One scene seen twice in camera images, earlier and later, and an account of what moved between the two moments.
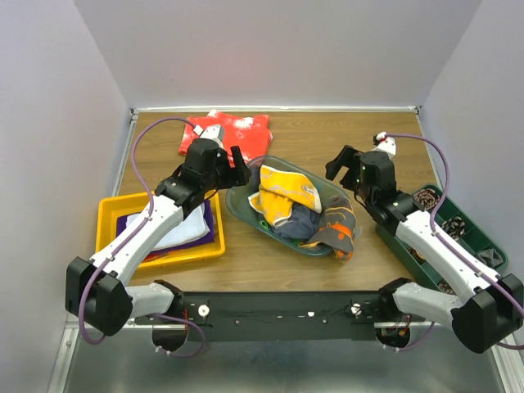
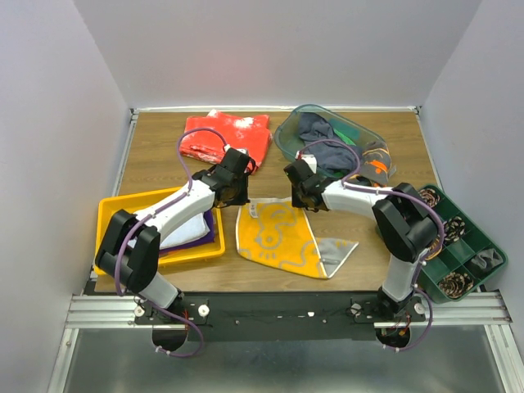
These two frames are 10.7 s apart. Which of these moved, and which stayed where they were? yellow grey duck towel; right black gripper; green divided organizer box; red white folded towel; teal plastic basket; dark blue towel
Moved: right black gripper; dark blue towel; teal plastic basket; yellow grey duck towel
Stayed: red white folded towel; green divided organizer box
